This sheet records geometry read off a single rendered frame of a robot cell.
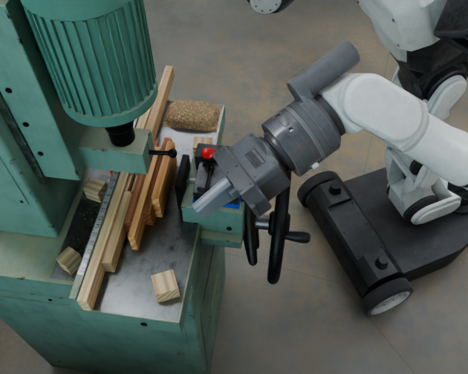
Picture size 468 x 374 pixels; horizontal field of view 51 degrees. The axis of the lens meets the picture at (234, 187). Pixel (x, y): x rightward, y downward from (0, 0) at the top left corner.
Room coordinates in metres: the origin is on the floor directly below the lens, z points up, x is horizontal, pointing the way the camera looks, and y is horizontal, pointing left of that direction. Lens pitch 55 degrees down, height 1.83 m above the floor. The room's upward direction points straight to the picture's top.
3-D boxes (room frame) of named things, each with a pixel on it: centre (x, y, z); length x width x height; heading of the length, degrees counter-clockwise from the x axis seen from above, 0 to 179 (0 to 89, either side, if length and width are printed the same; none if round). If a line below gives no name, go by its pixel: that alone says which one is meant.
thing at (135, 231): (0.62, 0.19, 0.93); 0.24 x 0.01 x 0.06; 172
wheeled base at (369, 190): (1.06, -0.70, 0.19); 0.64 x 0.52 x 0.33; 112
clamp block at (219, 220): (0.63, 0.04, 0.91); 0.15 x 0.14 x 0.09; 172
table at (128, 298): (0.64, 0.12, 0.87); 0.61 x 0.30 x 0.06; 172
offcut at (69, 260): (0.51, 0.37, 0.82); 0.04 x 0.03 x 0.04; 144
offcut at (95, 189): (0.71, 0.35, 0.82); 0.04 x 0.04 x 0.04; 68
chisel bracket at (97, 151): (0.67, 0.25, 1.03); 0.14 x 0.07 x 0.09; 82
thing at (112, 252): (0.74, 0.22, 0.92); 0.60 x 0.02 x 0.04; 172
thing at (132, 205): (0.66, 0.21, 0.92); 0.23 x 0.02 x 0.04; 172
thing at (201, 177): (0.64, 0.03, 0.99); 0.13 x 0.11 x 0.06; 172
